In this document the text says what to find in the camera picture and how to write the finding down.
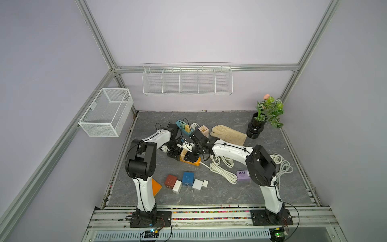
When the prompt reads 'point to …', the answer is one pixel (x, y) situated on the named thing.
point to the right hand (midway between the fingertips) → (186, 152)
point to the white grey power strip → (194, 125)
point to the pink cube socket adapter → (204, 130)
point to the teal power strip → (178, 124)
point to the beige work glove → (226, 133)
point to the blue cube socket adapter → (188, 179)
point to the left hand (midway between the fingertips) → (184, 153)
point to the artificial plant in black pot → (268, 110)
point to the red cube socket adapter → (170, 181)
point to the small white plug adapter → (205, 183)
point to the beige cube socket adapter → (184, 152)
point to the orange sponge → (156, 187)
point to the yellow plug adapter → (187, 128)
